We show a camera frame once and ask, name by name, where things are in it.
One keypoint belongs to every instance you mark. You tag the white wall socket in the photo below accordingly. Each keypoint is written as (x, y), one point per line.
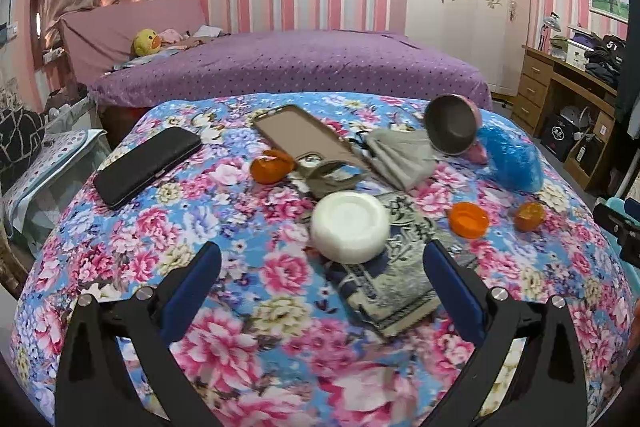
(53, 55)

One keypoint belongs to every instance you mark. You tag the dotted white cloth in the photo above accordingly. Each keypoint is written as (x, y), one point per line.
(55, 157)

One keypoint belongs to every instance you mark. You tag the white electric fan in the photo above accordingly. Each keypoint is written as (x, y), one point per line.
(575, 117)

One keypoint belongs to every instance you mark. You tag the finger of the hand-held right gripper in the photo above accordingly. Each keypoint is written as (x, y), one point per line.
(612, 227)

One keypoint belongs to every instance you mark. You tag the blue patterned book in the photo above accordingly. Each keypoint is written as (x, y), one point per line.
(395, 297)

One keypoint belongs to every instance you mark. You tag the yellow duck plush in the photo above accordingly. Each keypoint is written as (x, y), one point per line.
(145, 43)

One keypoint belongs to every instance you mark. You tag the black smartphone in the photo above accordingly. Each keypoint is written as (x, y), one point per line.
(147, 167)

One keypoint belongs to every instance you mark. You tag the grey folded cloth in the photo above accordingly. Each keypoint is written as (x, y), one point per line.
(400, 157)

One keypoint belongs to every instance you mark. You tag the wooden desk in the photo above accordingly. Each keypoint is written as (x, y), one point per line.
(532, 77)

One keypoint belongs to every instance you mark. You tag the person's right hand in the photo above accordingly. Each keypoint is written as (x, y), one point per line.
(635, 322)

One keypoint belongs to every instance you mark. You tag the white wall switch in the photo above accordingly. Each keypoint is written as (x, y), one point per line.
(9, 32)

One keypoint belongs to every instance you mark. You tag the black white patterned bag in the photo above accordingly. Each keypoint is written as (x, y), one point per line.
(22, 132)

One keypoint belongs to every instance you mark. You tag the purple dotted bed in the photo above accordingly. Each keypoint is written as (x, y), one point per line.
(300, 62)

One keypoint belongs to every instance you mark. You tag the cardboard box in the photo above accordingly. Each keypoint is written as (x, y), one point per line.
(597, 147)

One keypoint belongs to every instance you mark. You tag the white round container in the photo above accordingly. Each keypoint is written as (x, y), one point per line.
(350, 227)

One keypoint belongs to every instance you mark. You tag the black hanging garment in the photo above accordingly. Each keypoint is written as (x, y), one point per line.
(631, 82)

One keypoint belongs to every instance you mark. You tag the white wardrobe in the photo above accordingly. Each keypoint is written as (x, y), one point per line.
(465, 42)

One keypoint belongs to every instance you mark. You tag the cardboard tube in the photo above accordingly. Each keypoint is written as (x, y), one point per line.
(325, 187)

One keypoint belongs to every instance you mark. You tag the black paper bag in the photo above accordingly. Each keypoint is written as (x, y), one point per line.
(556, 137)

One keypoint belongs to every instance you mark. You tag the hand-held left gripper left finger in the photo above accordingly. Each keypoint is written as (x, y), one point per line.
(192, 292)

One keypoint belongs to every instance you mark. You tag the white folded cloth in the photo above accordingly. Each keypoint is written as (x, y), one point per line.
(207, 32)

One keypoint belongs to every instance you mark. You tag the desk lamp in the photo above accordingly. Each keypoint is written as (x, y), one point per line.
(551, 23)

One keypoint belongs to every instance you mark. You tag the white storage box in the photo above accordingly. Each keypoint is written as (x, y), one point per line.
(576, 54)

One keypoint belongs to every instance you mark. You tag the pink covered headboard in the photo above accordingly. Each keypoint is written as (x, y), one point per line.
(115, 32)

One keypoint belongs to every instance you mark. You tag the beige phone case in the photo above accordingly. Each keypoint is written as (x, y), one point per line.
(300, 132)

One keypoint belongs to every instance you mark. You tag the floral curtain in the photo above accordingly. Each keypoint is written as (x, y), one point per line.
(12, 94)

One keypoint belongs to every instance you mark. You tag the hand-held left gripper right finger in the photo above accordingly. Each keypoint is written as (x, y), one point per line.
(452, 292)

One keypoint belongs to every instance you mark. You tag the pink plush toy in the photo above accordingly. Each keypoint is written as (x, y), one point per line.
(171, 36)

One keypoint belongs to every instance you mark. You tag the floral tablecloth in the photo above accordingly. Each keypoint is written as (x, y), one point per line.
(250, 347)

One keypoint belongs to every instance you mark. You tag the pink bowl with dark interior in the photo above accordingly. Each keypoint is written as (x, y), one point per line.
(450, 127)

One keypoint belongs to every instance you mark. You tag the pile of dark clothes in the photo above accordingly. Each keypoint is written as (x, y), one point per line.
(605, 62)

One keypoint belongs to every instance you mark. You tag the blue plastic bag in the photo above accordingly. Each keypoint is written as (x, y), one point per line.
(512, 157)

